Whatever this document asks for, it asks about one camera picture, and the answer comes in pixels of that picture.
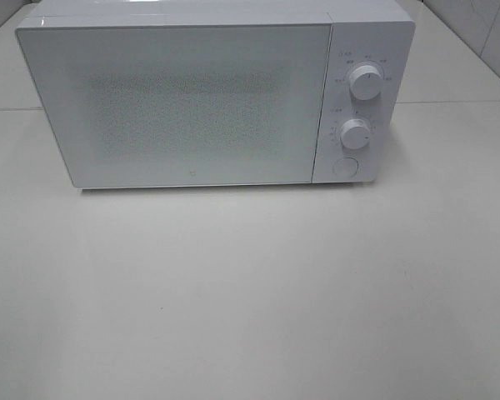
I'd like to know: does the round white door release button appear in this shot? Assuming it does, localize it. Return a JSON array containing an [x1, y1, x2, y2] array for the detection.
[[332, 157, 358, 182]]

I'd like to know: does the white microwave knob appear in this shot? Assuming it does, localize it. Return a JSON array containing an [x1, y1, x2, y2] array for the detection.
[[339, 118, 371, 150], [347, 62, 384, 101]]

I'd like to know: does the white microwave door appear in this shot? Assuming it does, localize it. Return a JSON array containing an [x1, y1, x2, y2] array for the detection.
[[17, 24, 331, 189]]

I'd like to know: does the white microwave oven body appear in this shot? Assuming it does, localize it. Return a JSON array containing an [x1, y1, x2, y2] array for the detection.
[[15, 1, 416, 184]]

